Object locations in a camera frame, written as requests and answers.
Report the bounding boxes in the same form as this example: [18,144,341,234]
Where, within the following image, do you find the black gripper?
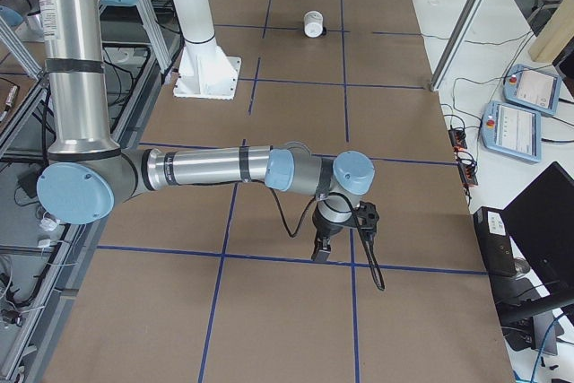
[311,196,359,262]

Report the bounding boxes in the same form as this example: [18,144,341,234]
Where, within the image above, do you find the white mug black handle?
[303,10,327,39]

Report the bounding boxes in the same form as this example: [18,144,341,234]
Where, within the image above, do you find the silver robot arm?
[37,0,378,262]

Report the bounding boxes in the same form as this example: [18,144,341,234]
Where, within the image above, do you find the blue tape grid lines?
[96,0,488,383]

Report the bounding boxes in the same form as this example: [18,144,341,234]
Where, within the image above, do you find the black computer box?
[473,206,530,278]

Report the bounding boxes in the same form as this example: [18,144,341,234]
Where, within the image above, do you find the orange black usb hub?
[448,127,467,151]

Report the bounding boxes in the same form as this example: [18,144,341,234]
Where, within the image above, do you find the black laptop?
[500,161,573,325]

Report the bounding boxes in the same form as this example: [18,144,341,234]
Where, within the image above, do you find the near teach pendant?
[481,100,542,163]

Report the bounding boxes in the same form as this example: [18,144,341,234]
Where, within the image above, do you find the teach pendant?
[503,64,562,116]
[481,100,542,163]

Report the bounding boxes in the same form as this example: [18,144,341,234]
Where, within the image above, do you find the far teach pendant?
[503,64,562,116]

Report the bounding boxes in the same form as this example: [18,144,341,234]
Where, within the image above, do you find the wooden beam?
[528,0,574,64]

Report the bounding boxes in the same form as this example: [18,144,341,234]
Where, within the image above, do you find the black camera cable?
[268,185,387,292]

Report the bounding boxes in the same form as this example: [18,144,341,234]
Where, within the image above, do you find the aluminium frame post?
[430,0,483,91]

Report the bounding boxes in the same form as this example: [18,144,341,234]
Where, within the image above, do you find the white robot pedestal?
[173,0,241,100]

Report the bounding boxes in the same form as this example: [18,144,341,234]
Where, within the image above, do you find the aluminium side frame rail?
[0,46,185,383]

